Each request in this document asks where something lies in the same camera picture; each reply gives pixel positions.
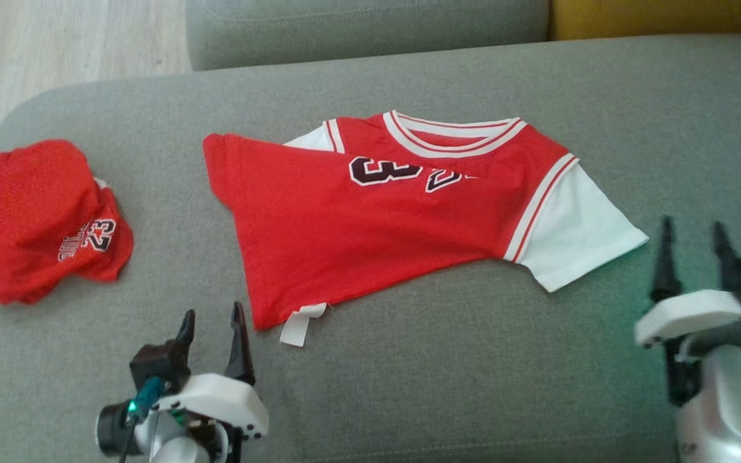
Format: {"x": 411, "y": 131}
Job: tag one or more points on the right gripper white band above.
{"x": 692, "y": 315}

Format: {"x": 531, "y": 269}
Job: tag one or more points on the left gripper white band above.
{"x": 216, "y": 399}

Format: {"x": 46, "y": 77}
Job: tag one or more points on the red white basketball jersey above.
{"x": 357, "y": 225}

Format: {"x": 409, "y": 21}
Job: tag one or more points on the red basketball shorts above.
{"x": 23, "y": 212}

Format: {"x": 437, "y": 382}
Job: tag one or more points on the large grey sofa seat cushion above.
{"x": 441, "y": 360}

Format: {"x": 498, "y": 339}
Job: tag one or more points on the yellow sofa backrest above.
{"x": 653, "y": 16}

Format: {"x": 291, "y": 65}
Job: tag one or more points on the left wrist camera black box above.
{"x": 155, "y": 363}

